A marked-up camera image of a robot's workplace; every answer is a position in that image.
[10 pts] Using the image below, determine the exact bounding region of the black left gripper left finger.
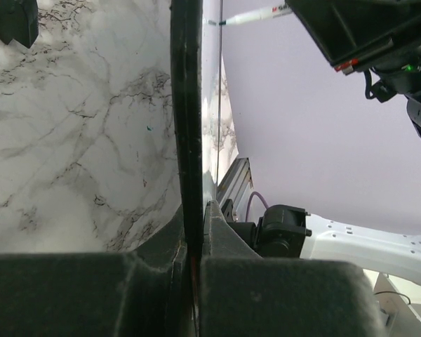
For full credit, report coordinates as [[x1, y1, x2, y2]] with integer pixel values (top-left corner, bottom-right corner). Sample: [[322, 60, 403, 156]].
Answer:
[[0, 211, 194, 336]]

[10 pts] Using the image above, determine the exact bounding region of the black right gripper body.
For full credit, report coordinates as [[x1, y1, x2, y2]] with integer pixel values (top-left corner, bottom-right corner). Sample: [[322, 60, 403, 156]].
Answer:
[[364, 45, 421, 102]]

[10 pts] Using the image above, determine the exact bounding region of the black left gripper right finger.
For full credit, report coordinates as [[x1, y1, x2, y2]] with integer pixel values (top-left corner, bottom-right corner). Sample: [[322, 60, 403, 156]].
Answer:
[[199, 201, 386, 336]]

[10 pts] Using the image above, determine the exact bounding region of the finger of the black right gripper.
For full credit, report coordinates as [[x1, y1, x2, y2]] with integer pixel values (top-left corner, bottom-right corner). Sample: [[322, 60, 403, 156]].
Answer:
[[287, 0, 421, 67]]

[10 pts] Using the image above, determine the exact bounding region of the green capped whiteboard marker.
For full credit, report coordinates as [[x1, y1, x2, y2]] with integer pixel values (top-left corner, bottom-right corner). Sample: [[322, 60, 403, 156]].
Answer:
[[218, 4, 293, 26]]

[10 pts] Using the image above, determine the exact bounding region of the white whiteboard black frame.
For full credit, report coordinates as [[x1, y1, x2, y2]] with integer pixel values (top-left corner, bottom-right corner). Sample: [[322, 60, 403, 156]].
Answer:
[[171, 0, 223, 261]]

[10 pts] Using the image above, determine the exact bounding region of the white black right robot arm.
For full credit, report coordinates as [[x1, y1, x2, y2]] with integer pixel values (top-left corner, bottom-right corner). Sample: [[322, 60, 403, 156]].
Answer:
[[219, 1, 421, 286]]

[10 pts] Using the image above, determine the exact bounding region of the black wedge eraser block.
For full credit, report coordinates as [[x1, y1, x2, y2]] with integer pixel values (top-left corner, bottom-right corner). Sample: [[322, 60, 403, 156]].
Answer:
[[0, 0, 39, 48]]

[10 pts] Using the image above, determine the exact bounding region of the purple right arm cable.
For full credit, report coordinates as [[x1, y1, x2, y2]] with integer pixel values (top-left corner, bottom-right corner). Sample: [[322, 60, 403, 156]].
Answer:
[[244, 191, 267, 222]]

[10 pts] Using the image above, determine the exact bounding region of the aluminium rail frame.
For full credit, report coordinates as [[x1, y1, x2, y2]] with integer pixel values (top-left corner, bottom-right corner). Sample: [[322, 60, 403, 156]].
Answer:
[[217, 158, 253, 222]]

